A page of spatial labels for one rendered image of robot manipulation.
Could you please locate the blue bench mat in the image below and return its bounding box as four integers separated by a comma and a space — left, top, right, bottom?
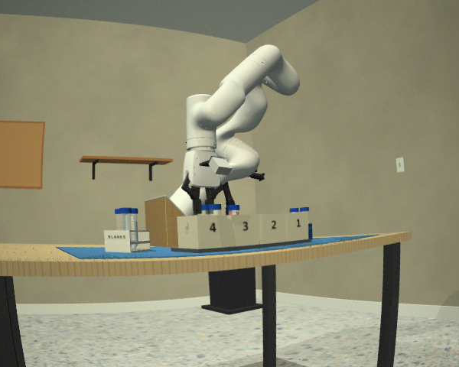
56, 235, 375, 259

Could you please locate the beige tube rack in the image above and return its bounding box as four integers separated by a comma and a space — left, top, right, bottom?
104, 230, 151, 253

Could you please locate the sample tube with blue cap and orange dot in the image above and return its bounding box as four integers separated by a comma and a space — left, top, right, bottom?
227, 205, 239, 215

